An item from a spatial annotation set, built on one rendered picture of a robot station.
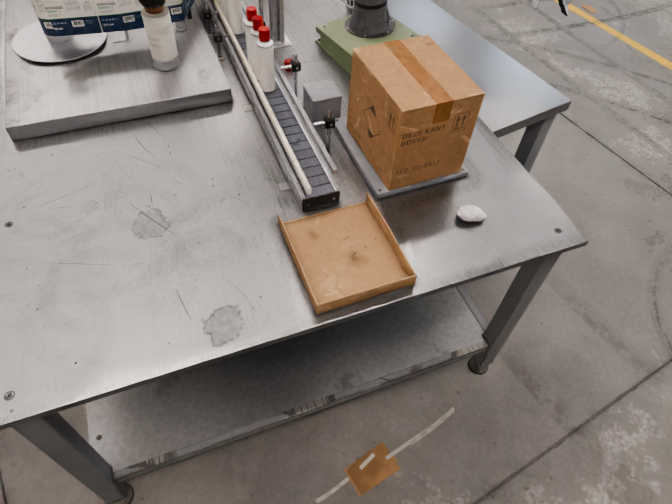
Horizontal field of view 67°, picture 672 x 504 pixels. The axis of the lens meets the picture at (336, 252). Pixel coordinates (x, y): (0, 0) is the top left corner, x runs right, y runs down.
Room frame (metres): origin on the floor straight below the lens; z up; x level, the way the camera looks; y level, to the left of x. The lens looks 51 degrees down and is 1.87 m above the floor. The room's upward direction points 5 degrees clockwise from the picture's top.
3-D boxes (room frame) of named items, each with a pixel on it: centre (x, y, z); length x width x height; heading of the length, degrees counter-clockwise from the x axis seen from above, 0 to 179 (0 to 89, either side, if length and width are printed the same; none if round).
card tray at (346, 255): (0.83, -0.02, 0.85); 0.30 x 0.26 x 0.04; 25
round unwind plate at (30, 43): (1.63, 1.02, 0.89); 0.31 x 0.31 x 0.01
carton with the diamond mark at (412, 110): (1.23, -0.17, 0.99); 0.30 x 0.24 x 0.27; 26
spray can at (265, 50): (1.45, 0.27, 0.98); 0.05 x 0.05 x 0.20
